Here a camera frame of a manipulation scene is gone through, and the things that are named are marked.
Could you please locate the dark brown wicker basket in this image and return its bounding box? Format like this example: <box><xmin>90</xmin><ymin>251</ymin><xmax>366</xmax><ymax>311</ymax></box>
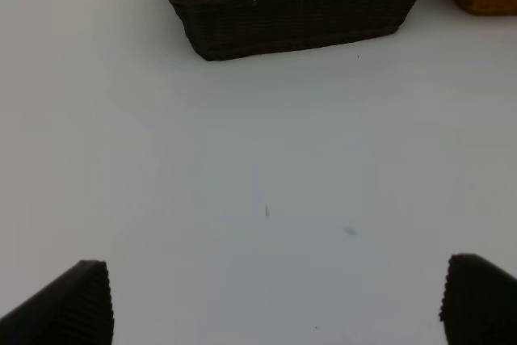
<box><xmin>168</xmin><ymin>0</ymin><xmax>416</xmax><ymax>61</ymax></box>

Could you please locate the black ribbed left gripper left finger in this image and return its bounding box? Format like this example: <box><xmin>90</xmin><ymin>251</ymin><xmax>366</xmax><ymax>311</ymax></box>
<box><xmin>1</xmin><ymin>260</ymin><xmax>115</xmax><ymax>344</ymax></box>

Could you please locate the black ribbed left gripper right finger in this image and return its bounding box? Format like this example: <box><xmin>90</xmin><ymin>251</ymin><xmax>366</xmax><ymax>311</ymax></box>
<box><xmin>439</xmin><ymin>254</ymin><xmax>516</xmax><ymax>345</ymax></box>

